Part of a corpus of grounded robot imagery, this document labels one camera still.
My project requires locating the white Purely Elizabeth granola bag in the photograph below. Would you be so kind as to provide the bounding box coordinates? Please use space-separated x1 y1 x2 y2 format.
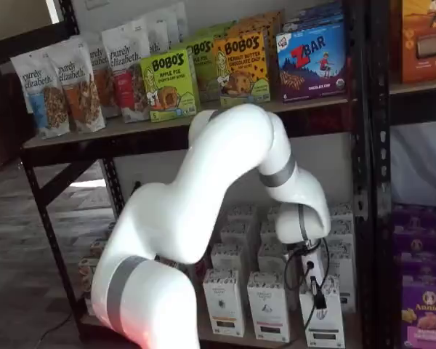
166 1 188 47
144 9 172 54

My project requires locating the orange Purely Elizabeth granola bag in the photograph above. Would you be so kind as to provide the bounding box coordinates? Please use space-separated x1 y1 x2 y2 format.
47 35 106 134
80 31 121 119

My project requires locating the black metal shelf rack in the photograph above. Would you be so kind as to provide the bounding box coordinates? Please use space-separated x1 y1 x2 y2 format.
20 0 371 349

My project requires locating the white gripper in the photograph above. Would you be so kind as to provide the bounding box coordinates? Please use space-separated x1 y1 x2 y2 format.
300 249 328 310

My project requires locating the white pasta box green strip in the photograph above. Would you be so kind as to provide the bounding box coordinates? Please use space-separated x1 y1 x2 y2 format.
299 279 346 347

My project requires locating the brown cereal picture box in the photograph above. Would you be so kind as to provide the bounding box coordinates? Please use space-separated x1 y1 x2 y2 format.
77 257 97 292
90 238 110 260

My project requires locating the orange Bobo's peanut butter box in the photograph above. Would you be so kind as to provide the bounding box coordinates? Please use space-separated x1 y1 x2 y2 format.
227 20 280 37
239 9 286 26
212 28 273 108

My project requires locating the purple Annie's box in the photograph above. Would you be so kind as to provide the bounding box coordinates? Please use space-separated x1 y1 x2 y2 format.
394 250 436 283
391 204 436 255
400 276 436 349

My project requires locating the black metal rack with purple boxes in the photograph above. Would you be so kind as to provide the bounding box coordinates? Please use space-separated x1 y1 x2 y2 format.
368 0 436 349

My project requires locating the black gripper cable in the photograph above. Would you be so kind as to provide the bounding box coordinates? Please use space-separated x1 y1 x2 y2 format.
283 236 332 328

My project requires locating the white pasta box pink strip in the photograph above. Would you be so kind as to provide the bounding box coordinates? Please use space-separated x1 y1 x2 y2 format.
246 270 291 342

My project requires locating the white pasta box orange strip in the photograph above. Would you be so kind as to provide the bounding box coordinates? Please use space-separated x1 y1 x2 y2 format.
202 268 246 336

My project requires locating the black floor cable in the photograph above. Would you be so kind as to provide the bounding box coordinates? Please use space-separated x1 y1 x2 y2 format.
31 311 78 349

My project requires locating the large orange snack box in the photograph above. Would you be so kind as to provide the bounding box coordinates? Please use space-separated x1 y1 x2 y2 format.
400 0 436 85

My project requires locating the green Bobo's apple pie box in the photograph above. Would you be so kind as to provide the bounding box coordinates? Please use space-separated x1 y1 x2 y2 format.
140 49 201 123
194 22 239 41
183 36 222 103

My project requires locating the red Purely Elizabeth granola bag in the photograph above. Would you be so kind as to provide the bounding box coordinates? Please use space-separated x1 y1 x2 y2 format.
101 18 154 124

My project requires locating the blue Purely Elizabeth granola bag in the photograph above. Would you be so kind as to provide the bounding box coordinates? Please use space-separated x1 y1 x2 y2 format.
9 49 70 140

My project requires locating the blue Z Bar box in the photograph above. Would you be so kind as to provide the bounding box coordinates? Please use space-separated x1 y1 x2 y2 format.
275 21 349 103
281 9 346 33
297 1 344 17

